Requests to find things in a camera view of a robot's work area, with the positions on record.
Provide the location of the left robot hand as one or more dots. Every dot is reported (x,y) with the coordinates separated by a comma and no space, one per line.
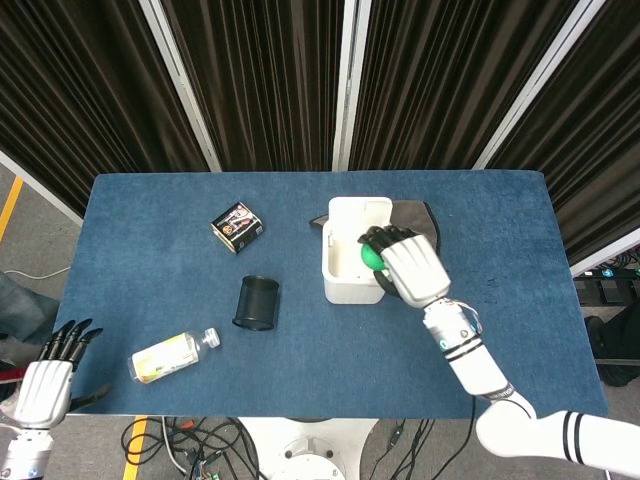
(44,393)

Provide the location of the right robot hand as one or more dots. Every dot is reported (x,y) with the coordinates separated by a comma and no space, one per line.
(415,270)

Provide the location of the green ball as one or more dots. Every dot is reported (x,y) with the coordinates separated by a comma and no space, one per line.
(372,258)

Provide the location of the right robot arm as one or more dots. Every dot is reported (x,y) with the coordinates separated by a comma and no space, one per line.
(505,385)

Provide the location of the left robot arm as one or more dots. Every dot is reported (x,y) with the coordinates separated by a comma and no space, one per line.
(22,454)

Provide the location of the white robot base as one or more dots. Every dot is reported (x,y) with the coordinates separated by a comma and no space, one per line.
(308,448)

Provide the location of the white square container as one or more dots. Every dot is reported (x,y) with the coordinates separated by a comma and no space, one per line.
(350,255)

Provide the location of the grey brown cloth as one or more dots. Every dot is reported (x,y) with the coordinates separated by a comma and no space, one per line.
(417,216)

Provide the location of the clear plastic drink bottle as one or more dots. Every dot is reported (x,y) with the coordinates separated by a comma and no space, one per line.
(170,354)

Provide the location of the blue table mat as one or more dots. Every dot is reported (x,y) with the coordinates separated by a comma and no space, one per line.
(280,300)

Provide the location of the black mesh pen cup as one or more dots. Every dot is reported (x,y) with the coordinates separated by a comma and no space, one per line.
(256,310)

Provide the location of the black printed small box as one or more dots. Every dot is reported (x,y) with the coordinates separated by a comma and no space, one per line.
(238,227)

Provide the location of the black pleated curtain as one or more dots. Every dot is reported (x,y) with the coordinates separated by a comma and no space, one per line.
(265,82)
(82,95)
(585,135)
(440,80)

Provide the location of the white partition frame post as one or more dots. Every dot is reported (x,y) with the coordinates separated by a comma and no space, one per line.
(537,82)
(350,82)
(180,85)

